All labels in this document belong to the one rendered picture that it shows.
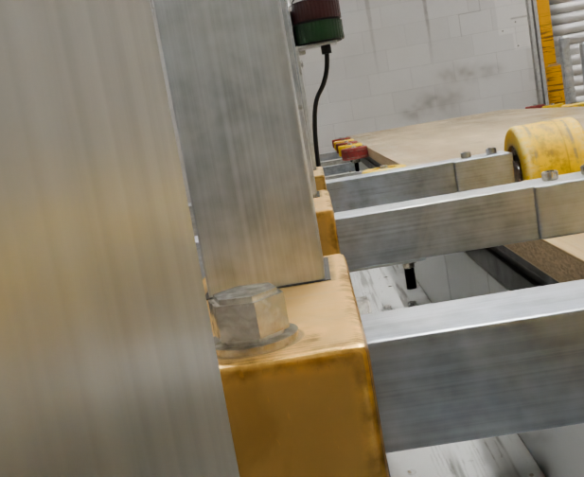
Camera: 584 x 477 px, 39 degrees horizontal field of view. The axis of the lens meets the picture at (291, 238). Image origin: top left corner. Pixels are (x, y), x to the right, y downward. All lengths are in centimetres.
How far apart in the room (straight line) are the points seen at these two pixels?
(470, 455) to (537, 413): 74
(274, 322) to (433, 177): 54
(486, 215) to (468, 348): 26
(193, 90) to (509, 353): 11
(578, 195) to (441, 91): 846
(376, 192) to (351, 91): 817
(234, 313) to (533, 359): 8
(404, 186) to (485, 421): 50
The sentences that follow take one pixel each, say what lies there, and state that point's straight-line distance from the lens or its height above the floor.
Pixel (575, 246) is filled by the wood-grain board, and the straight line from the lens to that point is 59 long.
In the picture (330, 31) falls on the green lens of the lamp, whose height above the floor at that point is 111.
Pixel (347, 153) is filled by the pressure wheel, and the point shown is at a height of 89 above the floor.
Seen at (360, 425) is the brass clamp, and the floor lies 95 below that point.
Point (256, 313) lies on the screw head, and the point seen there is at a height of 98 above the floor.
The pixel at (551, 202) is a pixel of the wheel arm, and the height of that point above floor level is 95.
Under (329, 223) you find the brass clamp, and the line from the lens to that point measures 42.
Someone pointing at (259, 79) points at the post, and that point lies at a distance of 24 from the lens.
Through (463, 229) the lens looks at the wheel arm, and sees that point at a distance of 46.
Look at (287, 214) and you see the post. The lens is 24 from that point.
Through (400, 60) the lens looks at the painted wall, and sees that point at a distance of 890.
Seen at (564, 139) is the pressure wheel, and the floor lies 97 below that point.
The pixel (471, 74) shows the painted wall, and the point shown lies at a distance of 896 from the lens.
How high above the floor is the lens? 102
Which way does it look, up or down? 8 degrees down
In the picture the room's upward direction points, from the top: 10 degrees counter-clockwise
